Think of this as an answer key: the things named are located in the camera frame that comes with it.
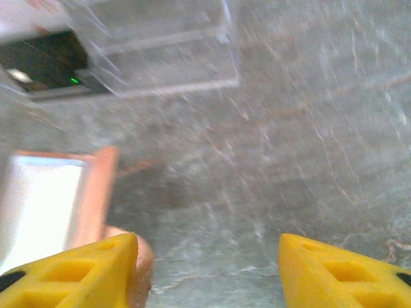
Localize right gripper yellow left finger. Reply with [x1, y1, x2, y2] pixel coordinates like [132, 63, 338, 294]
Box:
[0, 233, 139, 308]

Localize clear acrylic organizer box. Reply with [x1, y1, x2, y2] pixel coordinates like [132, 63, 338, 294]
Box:
[66, 0, 241, 97]

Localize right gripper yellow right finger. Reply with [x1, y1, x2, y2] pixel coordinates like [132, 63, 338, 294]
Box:
[277, 233, 411, 308]

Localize brown leather card holder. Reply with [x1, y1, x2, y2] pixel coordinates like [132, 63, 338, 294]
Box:
[0, 146, 155, 308]

